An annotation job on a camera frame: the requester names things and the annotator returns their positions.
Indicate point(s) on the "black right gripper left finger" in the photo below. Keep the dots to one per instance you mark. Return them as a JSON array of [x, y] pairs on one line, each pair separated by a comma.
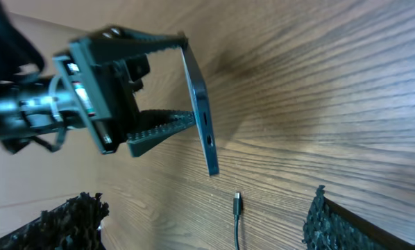
[[76, 224]]

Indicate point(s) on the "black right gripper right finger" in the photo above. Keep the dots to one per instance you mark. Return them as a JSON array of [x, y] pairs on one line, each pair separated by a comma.
[[329, 226]]

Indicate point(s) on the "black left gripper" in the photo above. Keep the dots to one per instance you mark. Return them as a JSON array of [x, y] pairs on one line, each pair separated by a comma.
[[99, 71]]

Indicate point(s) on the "blue Galaxy smartphone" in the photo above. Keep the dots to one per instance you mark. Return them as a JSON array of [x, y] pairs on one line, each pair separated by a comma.
[[201, 109]]

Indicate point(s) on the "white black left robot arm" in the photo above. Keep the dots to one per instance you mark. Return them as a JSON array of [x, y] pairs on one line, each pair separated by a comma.
[[34, 108]]

